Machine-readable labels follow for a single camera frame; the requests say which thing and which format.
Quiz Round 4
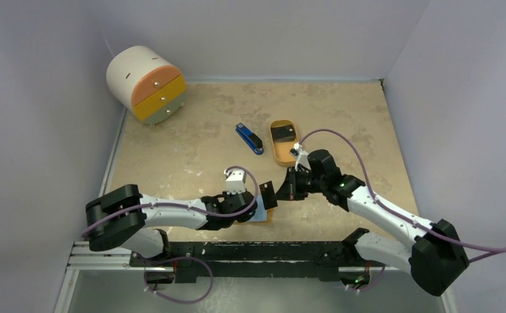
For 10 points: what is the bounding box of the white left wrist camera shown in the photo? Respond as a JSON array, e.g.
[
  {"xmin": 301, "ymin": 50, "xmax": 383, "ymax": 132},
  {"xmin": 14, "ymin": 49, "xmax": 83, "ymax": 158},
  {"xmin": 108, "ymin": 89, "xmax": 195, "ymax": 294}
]
[{"xmin": 224, "ymin": 168, "xmax": 247, "ymax": 194}]

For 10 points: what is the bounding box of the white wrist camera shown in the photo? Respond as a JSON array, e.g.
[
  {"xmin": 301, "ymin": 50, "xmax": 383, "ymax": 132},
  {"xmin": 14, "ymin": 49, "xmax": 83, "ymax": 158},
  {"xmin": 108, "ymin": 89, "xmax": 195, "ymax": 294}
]
[
  {"xmin": 290, "ymin": 142, "xmax": 310, "ymax": 171},
  {"xmin": 224, "ymin": 168, "xmax": 247, "ymax": 194}
]

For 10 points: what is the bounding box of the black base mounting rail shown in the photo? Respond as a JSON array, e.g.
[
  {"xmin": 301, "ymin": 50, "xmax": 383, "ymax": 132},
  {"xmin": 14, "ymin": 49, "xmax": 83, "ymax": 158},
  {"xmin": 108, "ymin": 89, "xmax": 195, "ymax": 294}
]
[{"xmin": 129, "ymin": 241, "xmax": 371, "ymax": 286}]

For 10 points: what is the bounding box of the orange leather card holder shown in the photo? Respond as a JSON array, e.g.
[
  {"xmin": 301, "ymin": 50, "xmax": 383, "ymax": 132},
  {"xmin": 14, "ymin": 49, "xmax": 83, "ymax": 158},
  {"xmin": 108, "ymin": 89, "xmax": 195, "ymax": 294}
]
[{"xmin": 246, "ymin": 209, "xmax": 274, "ymax": 223}]

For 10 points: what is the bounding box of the blue black stapler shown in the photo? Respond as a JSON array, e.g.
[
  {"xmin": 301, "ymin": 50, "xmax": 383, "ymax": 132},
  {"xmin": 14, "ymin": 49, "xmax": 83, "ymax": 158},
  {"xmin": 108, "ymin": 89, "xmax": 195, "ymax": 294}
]
[{"xmin": 235, "ymin": 123, "xmax": 264, "ymax": 155}]

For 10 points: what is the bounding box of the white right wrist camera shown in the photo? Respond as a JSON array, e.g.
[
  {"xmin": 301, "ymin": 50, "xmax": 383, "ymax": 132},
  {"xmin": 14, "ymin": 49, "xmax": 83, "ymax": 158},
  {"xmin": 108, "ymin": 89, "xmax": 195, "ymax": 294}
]
[{"xmin": 290, "ymin": 142, "xmax": 310, "ymax": 171}]

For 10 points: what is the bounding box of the orange oval tray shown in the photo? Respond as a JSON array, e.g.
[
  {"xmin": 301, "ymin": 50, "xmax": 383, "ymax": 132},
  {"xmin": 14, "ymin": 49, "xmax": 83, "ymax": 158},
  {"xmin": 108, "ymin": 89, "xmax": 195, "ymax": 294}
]
[{"xmin": 269, "ymin": 119, "xmax": 299, "ymax": 167}]

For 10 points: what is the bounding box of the black credit card stack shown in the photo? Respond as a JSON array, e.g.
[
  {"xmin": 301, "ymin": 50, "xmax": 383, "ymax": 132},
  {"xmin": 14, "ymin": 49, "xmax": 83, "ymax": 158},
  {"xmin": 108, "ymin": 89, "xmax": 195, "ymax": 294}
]
[{"xmin": 271, "ymin": 124, "xmax": 297, "ymax": 143}]

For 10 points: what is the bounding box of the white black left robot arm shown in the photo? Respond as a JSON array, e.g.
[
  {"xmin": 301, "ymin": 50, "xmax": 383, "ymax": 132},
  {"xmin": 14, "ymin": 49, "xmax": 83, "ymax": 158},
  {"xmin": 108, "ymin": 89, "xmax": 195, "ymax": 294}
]
[{"xmin": 82, "ymin": 184, "xmax": 259, "ymax": 267}]

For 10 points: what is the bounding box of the white round mini drawer chest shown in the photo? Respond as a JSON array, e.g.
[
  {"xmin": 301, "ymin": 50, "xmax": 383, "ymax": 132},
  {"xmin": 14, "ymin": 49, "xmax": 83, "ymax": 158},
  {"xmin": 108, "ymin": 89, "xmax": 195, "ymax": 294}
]
[{"xmin": 106, "ymin": 46, "xmax": 186, "ymax": 125}]

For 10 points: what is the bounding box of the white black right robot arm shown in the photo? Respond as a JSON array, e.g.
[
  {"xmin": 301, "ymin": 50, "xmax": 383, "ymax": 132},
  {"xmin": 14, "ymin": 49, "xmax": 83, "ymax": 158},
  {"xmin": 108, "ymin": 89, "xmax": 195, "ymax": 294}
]
[{"xmin": 275, "ymin": 143, "xmax": 469, "ymax": 296}]

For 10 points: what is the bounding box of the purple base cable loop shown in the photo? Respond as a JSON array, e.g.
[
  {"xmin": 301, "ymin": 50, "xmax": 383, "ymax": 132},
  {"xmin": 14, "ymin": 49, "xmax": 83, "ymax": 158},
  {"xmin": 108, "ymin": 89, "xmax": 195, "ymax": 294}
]
[{"xmin": 143, "ymin": 252, "xmax": 217, "ymax": 305}]

